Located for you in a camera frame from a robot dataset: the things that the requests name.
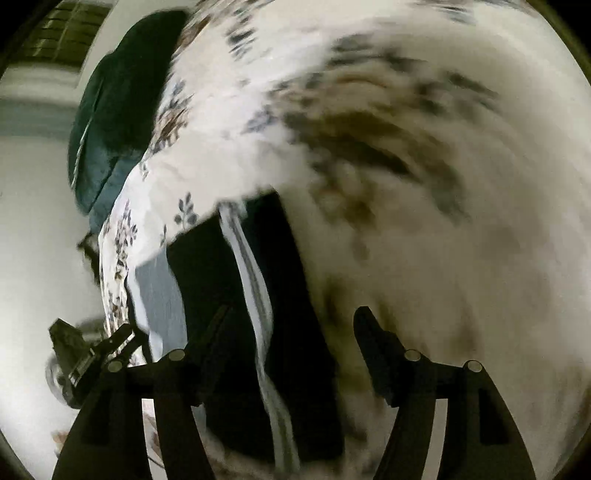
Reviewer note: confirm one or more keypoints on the dark green folded quilt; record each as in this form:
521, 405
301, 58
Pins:
106, 194

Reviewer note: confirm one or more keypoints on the barred window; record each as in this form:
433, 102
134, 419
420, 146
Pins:
60, 27

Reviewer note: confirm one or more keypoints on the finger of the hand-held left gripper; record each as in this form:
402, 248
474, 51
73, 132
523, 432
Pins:
117, 341

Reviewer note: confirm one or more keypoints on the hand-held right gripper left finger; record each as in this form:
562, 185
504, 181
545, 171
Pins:
217, 332

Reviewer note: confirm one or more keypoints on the striped knit sweater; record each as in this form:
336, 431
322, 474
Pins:
207, 277

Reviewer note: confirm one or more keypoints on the dark green pillow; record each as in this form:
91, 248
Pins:
129, 92

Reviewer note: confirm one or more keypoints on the floral blanket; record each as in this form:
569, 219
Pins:
415, 230

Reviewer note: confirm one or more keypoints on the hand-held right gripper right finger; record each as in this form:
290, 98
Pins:
378, 350

